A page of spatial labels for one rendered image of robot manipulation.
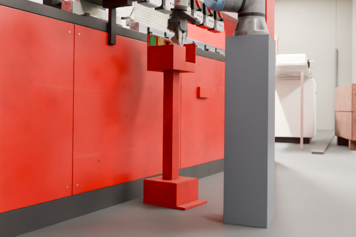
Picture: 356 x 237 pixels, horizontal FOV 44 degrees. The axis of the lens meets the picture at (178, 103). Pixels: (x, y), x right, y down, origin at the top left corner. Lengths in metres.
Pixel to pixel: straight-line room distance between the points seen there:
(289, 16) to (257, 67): 9.84
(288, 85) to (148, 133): 4.21
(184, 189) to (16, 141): 0.86
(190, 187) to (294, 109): 4.32
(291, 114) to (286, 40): 5.32
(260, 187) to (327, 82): 9.59
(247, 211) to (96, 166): 0.70
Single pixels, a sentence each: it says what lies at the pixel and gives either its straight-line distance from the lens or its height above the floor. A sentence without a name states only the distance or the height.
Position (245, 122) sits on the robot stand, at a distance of 1.80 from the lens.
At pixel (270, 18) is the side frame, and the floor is 1.32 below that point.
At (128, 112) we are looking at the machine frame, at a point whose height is 0.45.
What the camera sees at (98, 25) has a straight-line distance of 2.07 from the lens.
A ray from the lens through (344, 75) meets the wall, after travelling 11.33.
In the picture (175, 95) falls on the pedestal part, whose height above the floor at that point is 0.54.
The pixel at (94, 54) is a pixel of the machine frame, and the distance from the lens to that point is 2.03.
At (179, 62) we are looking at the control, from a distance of 2.14.
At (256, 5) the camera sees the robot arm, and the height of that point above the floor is 0.90.
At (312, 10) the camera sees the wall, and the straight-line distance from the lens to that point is 11.59.
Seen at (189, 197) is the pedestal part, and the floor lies 0.03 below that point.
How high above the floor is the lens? 0.47
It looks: 1 degrees up
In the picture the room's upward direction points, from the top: 1 degrees clockwise
